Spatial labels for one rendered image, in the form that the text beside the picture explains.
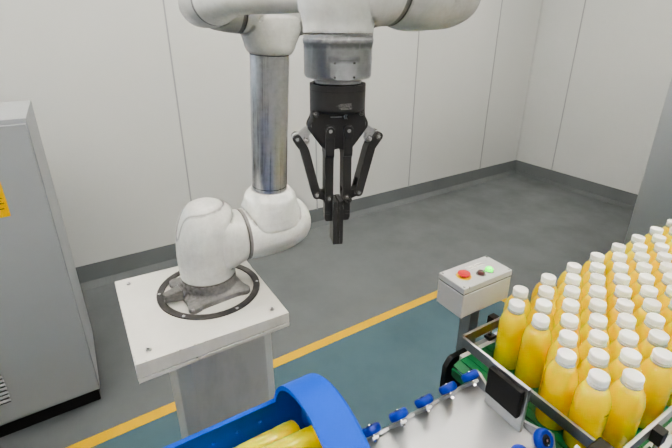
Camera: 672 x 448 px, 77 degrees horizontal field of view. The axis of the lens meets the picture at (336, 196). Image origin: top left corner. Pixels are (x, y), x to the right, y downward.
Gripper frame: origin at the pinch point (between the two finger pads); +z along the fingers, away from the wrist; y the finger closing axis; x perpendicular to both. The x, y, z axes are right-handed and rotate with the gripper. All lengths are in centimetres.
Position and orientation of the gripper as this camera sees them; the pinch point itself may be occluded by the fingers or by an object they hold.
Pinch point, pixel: (336, 219)
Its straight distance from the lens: 63.7
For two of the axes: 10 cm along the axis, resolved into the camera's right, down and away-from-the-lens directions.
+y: 9.8, -0.6, 1.8
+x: -1.9, -3.6, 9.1
